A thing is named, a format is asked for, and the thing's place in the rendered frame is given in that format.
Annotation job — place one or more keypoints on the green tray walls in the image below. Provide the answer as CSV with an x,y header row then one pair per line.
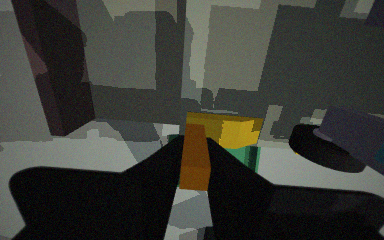
x,y
254,161

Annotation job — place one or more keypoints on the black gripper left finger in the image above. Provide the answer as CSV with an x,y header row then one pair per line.
x,y
139,198

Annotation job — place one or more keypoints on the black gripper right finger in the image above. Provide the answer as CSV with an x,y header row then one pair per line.
x,y
246,206

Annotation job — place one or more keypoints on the yellow wedge with orange handle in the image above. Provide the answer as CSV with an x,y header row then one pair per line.
x,y
228,131

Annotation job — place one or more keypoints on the green tray floor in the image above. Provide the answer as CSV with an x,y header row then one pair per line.
x,y
243,154

